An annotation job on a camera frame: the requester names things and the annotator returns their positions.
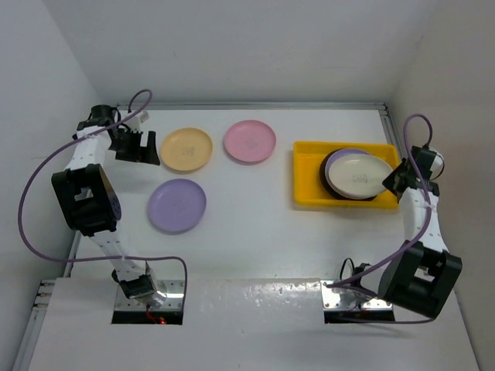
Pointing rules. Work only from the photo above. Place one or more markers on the yellow plastic bin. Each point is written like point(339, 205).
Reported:
point(307, 190)

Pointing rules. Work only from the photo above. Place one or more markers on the cream white plate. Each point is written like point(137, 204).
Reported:
point(358, 176)

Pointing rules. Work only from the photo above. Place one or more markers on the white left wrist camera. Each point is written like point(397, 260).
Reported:
point(139, 119)

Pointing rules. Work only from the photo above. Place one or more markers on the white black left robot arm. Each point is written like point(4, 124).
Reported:
point(91, 206)

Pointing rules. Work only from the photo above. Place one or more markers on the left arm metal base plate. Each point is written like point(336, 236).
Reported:
point(168, 297)

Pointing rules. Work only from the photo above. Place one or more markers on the aluminium table frame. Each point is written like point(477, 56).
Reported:
point(255, 262)

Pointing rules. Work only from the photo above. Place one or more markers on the orange plate far left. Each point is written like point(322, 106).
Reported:
point(186, 149)

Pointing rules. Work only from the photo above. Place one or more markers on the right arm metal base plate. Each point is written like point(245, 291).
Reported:
point(332, 299)

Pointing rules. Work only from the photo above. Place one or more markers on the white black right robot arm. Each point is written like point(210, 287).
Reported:
point(420, 276)

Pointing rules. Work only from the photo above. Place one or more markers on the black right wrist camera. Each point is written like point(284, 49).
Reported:
point(438, 165)

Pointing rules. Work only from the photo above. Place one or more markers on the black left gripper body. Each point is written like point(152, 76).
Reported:
point(125, 144)

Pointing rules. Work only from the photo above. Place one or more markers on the metal rimmed plate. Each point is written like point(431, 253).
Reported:
point(326, 184)

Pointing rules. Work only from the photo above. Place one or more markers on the pink plate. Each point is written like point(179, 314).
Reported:
point(250, 141)

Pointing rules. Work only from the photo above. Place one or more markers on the purple plate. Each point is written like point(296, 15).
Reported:
point(336, 158)
point(176, 206)

